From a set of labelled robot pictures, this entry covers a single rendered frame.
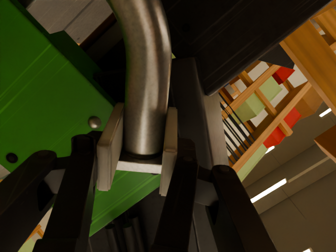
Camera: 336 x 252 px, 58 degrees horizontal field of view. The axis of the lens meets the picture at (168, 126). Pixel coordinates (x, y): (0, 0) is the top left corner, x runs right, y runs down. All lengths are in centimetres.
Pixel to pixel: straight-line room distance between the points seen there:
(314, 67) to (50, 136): 86
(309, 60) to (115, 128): 88
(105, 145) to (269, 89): 368
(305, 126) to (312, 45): 866
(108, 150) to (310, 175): 771
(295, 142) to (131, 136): 954
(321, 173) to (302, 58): 693
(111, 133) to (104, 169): 2
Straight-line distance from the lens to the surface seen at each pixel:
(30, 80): 26
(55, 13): 75
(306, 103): 422
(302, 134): 969
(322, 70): 103
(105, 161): 17
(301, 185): 791
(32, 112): 27
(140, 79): 19
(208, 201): 16
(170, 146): 16
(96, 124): 25
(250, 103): 353
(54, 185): 16
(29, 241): 672
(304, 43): 102
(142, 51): 19
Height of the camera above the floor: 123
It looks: 2 degrees up
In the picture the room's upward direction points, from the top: 141 degrees clockwise
